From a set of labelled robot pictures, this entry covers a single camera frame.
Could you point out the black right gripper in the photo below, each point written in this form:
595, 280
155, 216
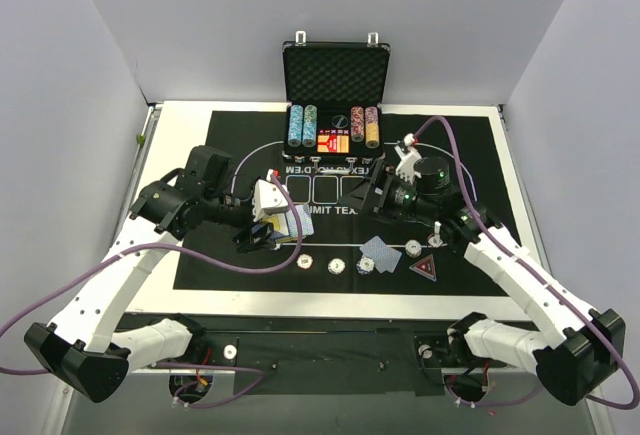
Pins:
378, 191

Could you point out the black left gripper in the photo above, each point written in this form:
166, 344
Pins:
254, 230

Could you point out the blue backed card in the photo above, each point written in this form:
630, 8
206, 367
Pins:
386, 259
374, 248

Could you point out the blue chip stack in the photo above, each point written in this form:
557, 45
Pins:
365, 266

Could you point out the blue playing card deck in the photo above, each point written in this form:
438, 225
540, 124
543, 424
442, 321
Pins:
285, 228

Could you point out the grey chip stack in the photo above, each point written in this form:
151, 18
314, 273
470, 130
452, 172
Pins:
336, 266

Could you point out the red triangular dealer marker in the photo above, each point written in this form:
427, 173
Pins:
425, 267

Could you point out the red chip stack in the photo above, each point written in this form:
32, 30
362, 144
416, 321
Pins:
305, 261

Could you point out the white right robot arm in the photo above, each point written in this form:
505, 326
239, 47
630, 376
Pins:
574, 347

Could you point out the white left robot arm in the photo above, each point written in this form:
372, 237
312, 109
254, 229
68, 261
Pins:
81, 345

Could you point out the purple and orange chip row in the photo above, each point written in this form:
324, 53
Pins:
372, 131

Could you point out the black poker felt mat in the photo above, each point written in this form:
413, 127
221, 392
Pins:
339, 232

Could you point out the red playing card box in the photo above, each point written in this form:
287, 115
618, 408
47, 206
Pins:
333, 141

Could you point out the black dealer button in case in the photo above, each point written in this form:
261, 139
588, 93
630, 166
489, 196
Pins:
340, 121

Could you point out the dark red chip row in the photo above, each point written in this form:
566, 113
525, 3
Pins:
357, 125

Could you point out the light blue chip row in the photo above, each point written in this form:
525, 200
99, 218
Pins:
295, 126

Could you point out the green grey chip row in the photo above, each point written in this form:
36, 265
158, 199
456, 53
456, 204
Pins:
309, 128

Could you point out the black aluminium poker case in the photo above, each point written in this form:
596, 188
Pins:
334, 76

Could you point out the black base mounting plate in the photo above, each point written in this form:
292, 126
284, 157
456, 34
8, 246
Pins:
337, 379

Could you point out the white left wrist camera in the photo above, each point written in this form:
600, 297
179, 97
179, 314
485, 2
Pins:
268, 199

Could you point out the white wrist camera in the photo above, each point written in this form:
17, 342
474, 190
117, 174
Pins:
408, 157
268, 199

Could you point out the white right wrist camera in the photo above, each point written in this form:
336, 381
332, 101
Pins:
408, 157

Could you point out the aluminium front rail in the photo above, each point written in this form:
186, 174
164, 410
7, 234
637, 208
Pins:
168, 342

